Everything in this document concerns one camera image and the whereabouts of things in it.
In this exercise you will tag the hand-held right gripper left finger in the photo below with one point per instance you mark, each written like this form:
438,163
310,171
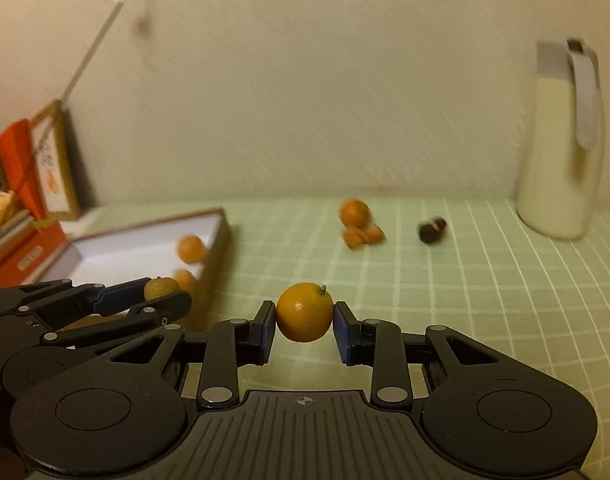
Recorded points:
268,332

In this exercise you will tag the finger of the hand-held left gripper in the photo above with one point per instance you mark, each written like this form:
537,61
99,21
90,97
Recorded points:
155,310
120,295

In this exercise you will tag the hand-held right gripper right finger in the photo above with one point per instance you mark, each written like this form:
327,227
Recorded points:
342,332

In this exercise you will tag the yellowish green kumquat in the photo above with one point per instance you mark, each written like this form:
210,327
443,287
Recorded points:
161,288

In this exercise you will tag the small orange kumquat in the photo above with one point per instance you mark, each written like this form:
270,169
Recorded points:
191,249
305,312
186,280
355,212

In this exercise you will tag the shallow white cardboard tray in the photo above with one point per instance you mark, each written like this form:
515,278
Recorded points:
115,250

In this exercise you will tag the brownish orange dried fruit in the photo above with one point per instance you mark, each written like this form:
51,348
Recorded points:
355,237
374,233

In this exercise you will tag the green checked tablecloth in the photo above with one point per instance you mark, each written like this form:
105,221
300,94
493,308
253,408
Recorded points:
435,285

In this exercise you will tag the dark brown dried fruit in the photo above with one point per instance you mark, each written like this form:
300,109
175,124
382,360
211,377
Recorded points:
431,230

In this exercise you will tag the red paper envelope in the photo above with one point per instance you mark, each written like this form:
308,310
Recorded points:
12,160

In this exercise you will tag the white thermos jug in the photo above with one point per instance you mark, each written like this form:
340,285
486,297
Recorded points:
550,170

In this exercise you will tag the wooden picture frame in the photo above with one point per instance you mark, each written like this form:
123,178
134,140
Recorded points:
52,160

